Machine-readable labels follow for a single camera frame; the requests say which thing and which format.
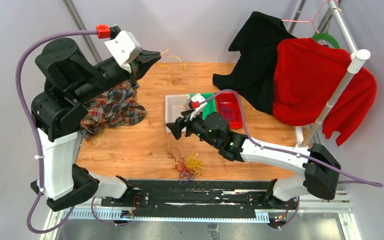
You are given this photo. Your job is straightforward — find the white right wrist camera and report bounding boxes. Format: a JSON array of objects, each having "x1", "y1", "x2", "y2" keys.
[{"x1": 188, "y1": 93, "x2": 207, "y2": 121}]

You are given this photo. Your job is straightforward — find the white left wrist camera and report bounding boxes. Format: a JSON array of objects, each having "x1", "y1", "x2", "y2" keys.
[{"x1": 104, "y1": 30, "x2": 143, "y2": 74}]

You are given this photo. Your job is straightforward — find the purple wire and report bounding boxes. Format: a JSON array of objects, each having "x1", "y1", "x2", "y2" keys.
[{"x1": 219, "y1": 102, "x2": 236, "y2": 123}]

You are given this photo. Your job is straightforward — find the pink wire hanger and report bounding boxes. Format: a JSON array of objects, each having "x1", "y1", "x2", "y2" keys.
[{"x1": 281, "y1": 0, "x2": 330, "y2": 34}]

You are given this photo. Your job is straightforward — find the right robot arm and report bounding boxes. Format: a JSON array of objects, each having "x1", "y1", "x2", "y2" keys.
[{"x1": 166, "y1": 112, "x2": 341, "y2": 209}]

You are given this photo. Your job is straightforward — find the plaid flannel shirt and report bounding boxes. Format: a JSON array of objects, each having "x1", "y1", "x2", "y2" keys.
[{"x1": 80, "y1": 81, "x2": 147, "y2": 141}]

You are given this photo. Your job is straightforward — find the white clothes rack pole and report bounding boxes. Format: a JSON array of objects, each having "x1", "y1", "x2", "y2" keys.
[{"x1": 296, "y1": 49, "x2": 371, "y2": 148}]

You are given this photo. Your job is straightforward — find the green clothes hanger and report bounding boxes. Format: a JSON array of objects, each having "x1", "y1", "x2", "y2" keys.
[{"x1": 311, "y1": 32, "x2": 341, "y2": 49}]

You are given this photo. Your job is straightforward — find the wire pile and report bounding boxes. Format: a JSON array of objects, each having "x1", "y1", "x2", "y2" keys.
[{"x1": 165, "y1": 146, "x2": 207, "y2": 186}]

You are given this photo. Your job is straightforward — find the red sweater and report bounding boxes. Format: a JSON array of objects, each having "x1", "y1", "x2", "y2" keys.
[{"x1": 272, "y1": 38, "x2": 377, "y2": 146}]

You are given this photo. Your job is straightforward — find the red plastic bin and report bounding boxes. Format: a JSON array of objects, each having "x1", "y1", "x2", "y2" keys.
[{"x1": 215, "y1": 92, "x2": 243, "y2": 130}]

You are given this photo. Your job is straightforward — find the white plastic bin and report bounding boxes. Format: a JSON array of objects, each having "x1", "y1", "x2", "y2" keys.
[{"x1": 165, "y1": 94, "x2": 190, "y2": 124}]

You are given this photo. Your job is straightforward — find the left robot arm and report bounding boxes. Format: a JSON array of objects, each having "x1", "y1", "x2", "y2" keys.
[{"x1": 28, "y1": 37, "x2": 161, "y2": 212}]

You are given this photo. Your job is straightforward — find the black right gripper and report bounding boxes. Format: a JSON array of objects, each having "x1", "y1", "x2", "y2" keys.
[{"x1": 166, "y1": 108, "x2": 219, "y2": 150}]

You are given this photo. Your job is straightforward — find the green plastic bin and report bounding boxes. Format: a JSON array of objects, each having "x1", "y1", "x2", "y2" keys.
[{"x1": 200, "y1": 92, "x2": 217, "y2": 120}]

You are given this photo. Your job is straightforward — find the black shirt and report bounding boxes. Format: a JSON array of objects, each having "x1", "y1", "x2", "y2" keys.
[{"x1": 212, "y1": 11, "x2": 294, "y2": 115}]

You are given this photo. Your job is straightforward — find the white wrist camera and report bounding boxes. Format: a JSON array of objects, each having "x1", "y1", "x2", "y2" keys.
[
  {"x1": 188, "y1": 93, "x2": 207, "y2": 121},
  {"x1": 104, "y1": 30, "x2": 143, "y2": 74}
]

